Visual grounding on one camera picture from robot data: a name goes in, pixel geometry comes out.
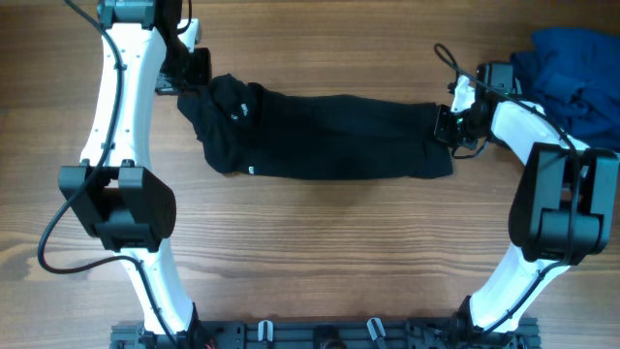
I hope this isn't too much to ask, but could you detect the black t-shirt with white logo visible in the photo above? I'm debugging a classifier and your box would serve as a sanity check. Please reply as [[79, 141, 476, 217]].
[[177, 75, 453, 180]]

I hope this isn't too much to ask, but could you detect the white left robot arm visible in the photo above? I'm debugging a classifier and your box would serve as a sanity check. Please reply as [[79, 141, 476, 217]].
[[58, 1, 210, 348]]

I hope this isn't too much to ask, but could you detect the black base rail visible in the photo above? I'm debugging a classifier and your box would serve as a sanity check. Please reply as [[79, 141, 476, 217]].
[[109, 317, 542, 349]]

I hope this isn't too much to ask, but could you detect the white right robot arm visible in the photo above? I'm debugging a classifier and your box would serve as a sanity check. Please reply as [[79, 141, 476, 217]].
[[435, 63, 619, 342]]

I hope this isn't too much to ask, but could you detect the blue clothes pile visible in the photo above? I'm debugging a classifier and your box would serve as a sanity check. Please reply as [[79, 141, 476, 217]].
[[511, 27, 619, 151]]

